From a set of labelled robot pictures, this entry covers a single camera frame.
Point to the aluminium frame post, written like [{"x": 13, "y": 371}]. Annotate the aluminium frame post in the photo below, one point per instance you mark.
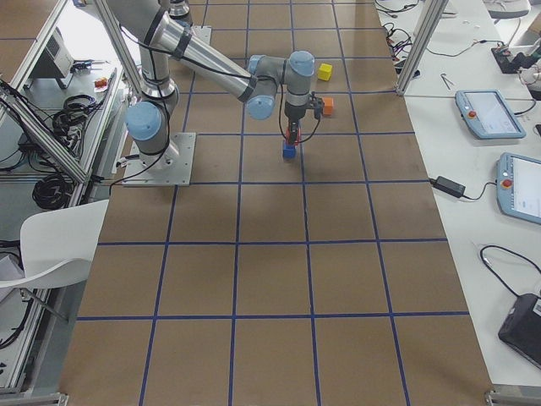
[{"x": 424, "y": 29}]

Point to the black power adapter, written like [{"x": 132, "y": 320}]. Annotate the black power adapter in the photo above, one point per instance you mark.
[{"x": 448, "y": 186}]

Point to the lower teach pendant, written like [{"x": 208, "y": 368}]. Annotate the lower teach pendant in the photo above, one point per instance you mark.
[{"x": 518, "y": 186}]

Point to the teach pendant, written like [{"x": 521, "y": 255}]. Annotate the teach pendant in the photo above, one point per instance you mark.
[
  {"x": 518, "y": 186},
  {"x": 488, "y": 116}
]

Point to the red wooden block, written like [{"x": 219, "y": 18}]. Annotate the red wooden block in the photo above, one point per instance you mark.
[{"x": 293, "y": 136}]

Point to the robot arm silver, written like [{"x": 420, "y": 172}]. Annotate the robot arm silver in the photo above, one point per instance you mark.
[{"x": 256, "y": 86}]

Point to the white chair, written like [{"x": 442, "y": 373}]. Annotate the white chair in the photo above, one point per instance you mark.
[{"x": 57, "y": 249}]

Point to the black device on desk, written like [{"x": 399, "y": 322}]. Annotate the black device on desk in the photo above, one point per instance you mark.
[{"x": 521, "y": 328}]

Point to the orange wooden block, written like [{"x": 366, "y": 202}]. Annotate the orange wooden block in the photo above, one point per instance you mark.
[{"x": 328, "y": 106}]

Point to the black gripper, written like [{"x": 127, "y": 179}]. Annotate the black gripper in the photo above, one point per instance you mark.
[{"x": 292, "y": 113}]

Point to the upper teach pendant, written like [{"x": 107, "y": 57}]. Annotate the upper teach pendant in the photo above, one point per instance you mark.
[{"x": 488, "y": 116}]

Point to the blue wooden block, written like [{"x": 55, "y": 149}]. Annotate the blue wooden block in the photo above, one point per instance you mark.
[{"x": 289, "y": 152}]

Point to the yellow wooden block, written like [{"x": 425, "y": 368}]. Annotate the yellow wooden block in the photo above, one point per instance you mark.
[{"x": 325, "y": 72}]

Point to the grey control box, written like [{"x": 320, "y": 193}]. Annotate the grey control box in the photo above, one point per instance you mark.
[{"x": 55, "y": 61}]

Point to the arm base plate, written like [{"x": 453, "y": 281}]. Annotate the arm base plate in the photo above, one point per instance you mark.
[{"x": 173, "y": 168}]

